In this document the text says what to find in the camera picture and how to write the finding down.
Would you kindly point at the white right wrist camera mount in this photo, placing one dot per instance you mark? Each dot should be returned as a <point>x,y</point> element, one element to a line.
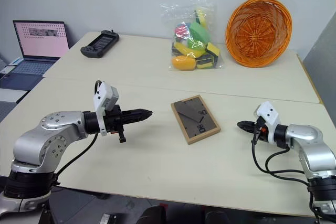
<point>269,115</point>

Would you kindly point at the green toy block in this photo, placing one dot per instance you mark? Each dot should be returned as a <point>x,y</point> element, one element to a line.
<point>199,33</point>

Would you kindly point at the black handheld controller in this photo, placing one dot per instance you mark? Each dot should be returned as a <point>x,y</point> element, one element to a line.
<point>99,44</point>

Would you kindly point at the yellow black sponge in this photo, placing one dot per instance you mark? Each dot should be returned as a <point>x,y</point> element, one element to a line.
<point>206,62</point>
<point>213,50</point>

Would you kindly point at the white flat device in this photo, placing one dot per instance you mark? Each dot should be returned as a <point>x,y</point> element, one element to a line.
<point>10,66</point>

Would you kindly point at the blue laptop with pink screen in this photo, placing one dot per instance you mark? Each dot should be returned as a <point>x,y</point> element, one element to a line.
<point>39,43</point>

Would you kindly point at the wooden picture frame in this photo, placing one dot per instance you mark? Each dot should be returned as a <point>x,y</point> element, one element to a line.
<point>195,120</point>

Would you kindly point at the yellow toy lemon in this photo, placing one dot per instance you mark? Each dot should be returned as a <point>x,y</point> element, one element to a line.
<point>183,62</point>

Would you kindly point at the clear plastic bag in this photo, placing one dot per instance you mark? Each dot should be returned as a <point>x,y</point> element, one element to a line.
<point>194,37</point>

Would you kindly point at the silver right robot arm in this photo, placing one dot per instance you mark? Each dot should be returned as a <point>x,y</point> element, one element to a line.
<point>312,142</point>

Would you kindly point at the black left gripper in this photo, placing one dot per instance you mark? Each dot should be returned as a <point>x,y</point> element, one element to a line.
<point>113,119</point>

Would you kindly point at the orange woven basket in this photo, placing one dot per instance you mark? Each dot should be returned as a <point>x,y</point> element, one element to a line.
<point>258,32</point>

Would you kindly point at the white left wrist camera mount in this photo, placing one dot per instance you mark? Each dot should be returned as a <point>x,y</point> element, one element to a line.
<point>105,94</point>

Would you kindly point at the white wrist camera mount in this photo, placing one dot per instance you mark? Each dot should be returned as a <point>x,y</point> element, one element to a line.
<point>105,94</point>
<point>269,115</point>

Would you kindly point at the grey partition panel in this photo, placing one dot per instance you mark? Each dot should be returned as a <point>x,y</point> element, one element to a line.
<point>321,64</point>

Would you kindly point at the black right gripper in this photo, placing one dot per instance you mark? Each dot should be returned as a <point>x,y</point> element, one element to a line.
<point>260,129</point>

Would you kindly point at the colourful puzzle cube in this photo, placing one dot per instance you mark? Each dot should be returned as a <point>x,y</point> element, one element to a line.
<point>182,32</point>

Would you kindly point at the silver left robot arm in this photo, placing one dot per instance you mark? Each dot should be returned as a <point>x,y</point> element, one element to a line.
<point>39,140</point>

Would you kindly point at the grey flat board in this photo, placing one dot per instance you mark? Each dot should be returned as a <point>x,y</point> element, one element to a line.
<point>13,95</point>

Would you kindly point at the yellow toy banana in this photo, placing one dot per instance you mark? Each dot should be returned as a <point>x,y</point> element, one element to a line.
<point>183,48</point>

